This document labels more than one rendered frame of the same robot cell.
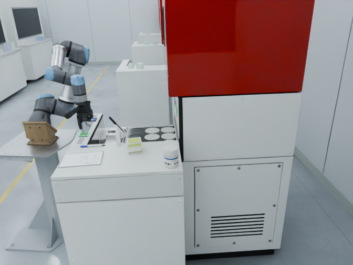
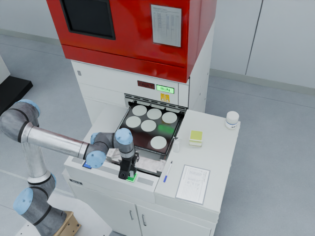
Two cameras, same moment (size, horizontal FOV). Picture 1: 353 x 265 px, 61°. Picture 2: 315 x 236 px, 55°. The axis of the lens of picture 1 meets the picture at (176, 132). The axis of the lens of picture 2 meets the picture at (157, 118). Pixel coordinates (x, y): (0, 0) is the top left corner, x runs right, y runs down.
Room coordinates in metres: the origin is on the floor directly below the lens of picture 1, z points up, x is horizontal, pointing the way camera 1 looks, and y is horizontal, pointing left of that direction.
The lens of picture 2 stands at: (1.18, 1.27, 2.41)
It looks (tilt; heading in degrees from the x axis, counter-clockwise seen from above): 49 degrees down; 295
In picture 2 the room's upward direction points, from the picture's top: 4 degrees counter-clockwise
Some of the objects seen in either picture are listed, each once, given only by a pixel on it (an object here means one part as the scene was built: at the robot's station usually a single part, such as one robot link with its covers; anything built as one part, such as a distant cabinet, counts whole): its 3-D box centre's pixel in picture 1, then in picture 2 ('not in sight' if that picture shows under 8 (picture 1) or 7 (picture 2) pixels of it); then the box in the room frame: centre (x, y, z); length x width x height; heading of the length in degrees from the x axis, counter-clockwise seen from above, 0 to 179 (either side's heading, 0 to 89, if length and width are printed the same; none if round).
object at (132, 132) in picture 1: (152, 136); (148, 125); (1.78, 0.16, 0.90); 0.34 x 0.34 x 0.01; 3
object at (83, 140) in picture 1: (89, 136); (112, 177); (1.82, 0.58, 0.89); 0.55 x 0.09 x 0.14; 3
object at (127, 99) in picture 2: (175, 135); (154, 108); (1.80, 0.00, 0.89); 0.44 x 0.02 x 0.10; 3
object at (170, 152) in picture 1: (171, 156); (231, 120); (1.28, 0.03, 1.01); 0.07 x 0.07 x 0.10
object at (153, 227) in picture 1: (133, 207); (155, 186); (1.69, 0.31, 0.41); 0.97 x 0.64 x 0.82; 3
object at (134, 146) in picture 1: (134, 145); (196, 138); (1.44, 0.23, 1.00); 0.07 x 0.07 x 0.07; 12
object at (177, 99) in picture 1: (175, 108); (129, 88); (1.98, 0.00, 1.02); 0.82 x 0.03 x 0.40; 3
